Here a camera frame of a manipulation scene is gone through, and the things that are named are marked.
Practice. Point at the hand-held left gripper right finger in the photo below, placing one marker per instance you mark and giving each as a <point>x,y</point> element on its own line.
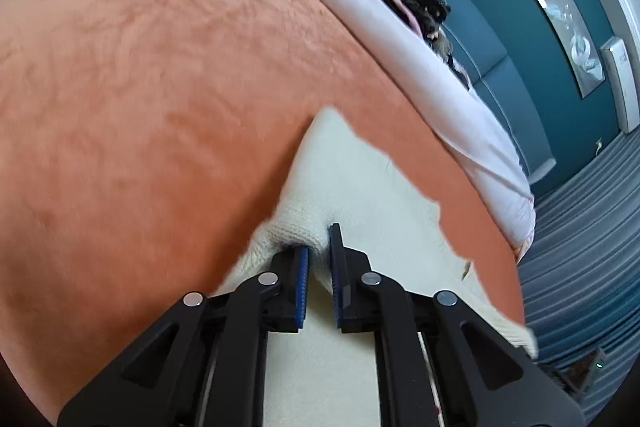
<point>336,287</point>

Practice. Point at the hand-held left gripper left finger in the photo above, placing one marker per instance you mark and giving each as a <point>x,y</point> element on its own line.
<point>301,288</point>

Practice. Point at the cream knitted sweater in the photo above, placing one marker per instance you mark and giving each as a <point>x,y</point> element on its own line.
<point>350,187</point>

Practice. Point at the pile of dark patterned clothes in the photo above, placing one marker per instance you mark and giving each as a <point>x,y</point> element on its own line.
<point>415,2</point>

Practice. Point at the white pillow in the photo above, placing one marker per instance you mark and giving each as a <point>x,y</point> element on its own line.
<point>440,77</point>

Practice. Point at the orange plush blanket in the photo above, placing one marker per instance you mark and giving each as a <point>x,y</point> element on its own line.
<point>150,107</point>

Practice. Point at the teal padded headboard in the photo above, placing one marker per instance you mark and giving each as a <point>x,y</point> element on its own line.
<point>495,72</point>

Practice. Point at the white wall radiator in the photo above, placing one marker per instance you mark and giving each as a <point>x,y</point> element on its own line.
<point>622,82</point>

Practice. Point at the long floral wall picture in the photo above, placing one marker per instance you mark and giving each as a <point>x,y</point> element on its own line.
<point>550,2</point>

